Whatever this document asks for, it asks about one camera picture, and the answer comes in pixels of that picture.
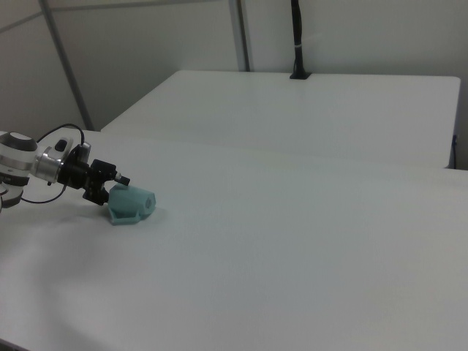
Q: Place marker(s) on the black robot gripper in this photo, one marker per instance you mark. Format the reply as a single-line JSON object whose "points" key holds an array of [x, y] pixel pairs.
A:
{"points": [[78, 173]]}

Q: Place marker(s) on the light teal faceted cup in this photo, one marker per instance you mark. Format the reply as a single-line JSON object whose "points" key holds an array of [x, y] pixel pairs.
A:
{"points": [[128, 202]]}

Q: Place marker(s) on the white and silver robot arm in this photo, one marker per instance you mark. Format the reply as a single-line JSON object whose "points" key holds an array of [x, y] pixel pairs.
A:
{"points": [[20, 157]]}

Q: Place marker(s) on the small silver wrist box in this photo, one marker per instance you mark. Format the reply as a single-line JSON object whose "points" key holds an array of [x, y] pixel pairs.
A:
{"points": [[85, 150]]}

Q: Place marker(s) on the white side table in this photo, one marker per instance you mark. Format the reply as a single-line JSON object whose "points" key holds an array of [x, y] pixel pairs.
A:
{"points": [[292, 113]]}

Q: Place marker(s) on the grey slanted partition post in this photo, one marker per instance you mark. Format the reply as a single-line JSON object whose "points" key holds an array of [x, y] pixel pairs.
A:
{"points": [[66, 62]]}

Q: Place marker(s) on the grey vertical partition post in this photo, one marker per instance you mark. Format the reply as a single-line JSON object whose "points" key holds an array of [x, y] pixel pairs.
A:
{"points": [[241, 34]]}

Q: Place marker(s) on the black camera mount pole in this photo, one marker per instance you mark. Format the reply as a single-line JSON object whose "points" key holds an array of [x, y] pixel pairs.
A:
{"points": [[298, 36]]}

